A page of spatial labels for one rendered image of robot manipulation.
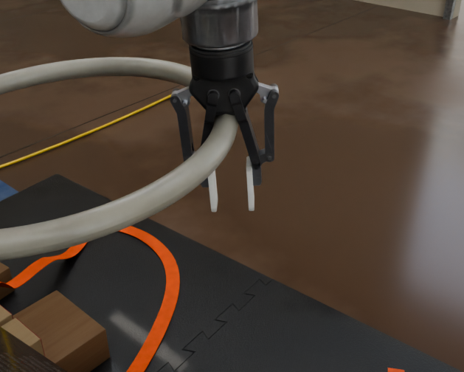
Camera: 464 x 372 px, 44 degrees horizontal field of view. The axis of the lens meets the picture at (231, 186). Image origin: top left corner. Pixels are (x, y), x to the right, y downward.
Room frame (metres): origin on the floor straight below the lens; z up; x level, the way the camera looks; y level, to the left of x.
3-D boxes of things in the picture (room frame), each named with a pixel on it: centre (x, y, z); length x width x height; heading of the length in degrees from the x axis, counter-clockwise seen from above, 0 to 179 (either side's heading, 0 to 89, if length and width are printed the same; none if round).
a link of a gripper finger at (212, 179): (0.66, 0.03, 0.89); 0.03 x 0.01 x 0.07; 178
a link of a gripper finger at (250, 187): (0.66, -0.03, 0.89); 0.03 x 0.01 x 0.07; 178
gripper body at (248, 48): (0.66, 0.01, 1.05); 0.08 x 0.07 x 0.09; 88
